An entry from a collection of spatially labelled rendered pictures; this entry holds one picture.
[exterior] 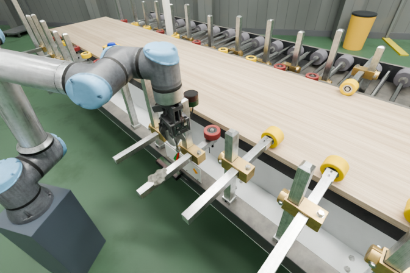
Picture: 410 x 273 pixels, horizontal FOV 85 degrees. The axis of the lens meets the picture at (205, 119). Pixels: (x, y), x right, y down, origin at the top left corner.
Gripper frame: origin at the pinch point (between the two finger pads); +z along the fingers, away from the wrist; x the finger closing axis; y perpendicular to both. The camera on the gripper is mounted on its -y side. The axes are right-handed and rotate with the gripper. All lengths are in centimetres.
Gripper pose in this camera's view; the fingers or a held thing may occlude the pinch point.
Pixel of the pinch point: (174, 141)
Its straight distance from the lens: 84.9
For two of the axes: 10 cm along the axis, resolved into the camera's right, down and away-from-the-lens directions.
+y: 6.0, 4.7, -6.5
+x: 8.0, -4.0, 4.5
